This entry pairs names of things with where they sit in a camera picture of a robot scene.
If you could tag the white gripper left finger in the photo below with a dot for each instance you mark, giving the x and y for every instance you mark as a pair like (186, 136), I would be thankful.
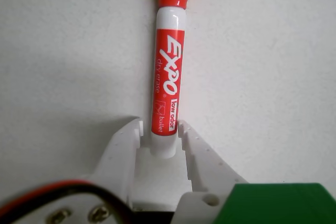
(118, 155)

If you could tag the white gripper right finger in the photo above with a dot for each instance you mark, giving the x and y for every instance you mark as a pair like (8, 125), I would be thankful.
(210, 166)

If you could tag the red Expo marker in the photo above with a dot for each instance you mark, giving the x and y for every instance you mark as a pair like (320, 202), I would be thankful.
(166, 77)

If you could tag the green printed camera mount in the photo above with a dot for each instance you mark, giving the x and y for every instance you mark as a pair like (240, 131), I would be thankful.
(275, 203)

